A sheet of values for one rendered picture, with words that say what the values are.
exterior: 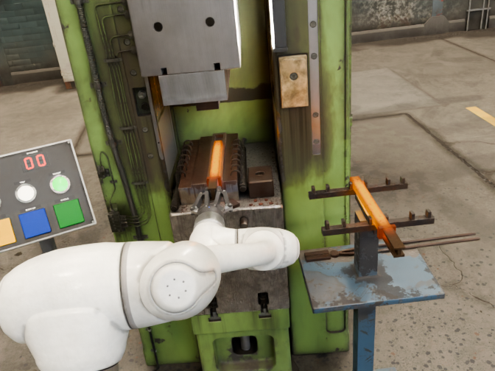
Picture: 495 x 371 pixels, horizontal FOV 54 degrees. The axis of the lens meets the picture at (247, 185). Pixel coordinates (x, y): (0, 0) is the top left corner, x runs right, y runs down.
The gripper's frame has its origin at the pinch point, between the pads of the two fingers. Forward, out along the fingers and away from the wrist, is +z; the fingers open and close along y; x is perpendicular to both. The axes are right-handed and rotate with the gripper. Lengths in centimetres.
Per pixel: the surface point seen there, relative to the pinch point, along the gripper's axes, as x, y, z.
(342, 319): -81, 45, 18
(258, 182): -2.4, 14.5, 5.2
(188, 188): -2.4, -8.9, 5.2
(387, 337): -100, 67, 24
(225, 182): -1.4, 3.7, 5.3
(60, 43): -53, -233, 509
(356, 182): -0.4, 45.3, -3.7
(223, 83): 32.4, 6.8, 6.2
